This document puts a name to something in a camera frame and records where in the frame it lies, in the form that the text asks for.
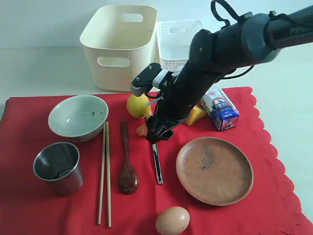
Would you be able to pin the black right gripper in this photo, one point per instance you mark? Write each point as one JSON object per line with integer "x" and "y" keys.
{"x": 189, "y": 87}

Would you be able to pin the orange fried chicken piece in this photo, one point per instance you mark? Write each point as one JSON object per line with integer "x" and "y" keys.
{"x": 142, "y": 130}

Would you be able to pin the yellow lemon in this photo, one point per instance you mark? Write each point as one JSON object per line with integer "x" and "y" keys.
{"x": 137, "y": 106}

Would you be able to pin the yellow cheese wedge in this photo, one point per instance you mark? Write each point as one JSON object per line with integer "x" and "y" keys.
{"x": 195, "y": 115}

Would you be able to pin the blue white milk carton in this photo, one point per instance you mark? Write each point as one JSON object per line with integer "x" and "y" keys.
{"x": 220, "y": 109}

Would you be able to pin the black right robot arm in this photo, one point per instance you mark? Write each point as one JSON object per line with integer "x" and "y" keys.
{"x": 253, "y": 39}

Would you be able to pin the silver table knife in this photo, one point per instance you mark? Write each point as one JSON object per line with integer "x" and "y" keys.
{"x": 157, "y": 165}

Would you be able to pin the right wooden chopstick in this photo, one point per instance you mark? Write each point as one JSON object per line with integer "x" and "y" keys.
{"x": 108, "y": 160}

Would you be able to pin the wooden chopstick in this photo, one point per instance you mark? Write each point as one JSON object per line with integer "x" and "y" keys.
{"x": 102, "y": 170}
{"x": 108, "y": 160}

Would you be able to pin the left wooden chopstick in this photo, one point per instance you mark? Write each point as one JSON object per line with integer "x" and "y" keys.
{"x": 102, "y": 170}

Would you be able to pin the dark wooden spoon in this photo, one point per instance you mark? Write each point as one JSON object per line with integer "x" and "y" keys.
{"x": 128, "y": 179}

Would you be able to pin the brown wooden plate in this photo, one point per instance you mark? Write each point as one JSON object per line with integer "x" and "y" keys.
{"x": 214, "y": 171}

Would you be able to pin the white ceramic bowl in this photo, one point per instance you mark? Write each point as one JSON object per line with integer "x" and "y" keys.
{"x": 79, "y": 118}

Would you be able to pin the white perforated plastic basket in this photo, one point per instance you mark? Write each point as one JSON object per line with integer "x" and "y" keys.
{"x": 173, "y": 40}

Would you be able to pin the red tablecloth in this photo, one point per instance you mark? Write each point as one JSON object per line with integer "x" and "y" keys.
{"x": 28, "y": 206}

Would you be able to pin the cream plastic storage bin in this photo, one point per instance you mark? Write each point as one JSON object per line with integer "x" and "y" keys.
{"x": 119, "y": 42}

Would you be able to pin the brown egg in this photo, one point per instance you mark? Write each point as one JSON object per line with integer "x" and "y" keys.
{"x": 172, "y": 221}

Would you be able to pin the stainless steel cup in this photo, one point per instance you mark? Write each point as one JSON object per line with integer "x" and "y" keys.
{"x": 59, "y": 166}

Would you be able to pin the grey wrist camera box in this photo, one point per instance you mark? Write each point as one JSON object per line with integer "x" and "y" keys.
{"x": 153, "y": 76}

